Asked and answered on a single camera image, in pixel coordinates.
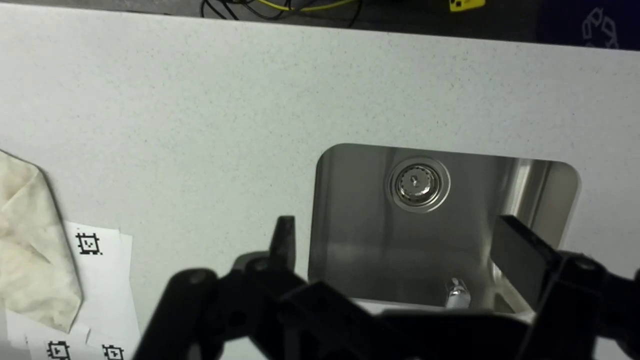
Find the white paper with markers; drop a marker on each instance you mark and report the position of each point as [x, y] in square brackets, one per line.
[111, 281]

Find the round metal sink drain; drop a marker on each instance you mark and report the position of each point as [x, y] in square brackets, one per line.
[418, 184]

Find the small yellow object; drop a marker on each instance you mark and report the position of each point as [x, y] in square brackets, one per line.
[465, 4]

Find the chrome faucet with base plate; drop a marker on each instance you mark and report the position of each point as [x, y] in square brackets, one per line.
[457, 297]

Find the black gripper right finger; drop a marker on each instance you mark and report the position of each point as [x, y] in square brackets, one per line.
[572, 300]

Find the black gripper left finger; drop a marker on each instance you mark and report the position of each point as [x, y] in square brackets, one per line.
[200, 313]

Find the stainless steel sink basin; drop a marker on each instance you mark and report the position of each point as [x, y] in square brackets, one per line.
[361, 226]

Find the crumpled beige cloth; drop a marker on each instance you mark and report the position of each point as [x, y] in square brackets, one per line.
[32, 253]

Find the dark blue trash bin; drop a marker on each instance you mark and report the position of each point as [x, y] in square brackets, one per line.
[601, 26]

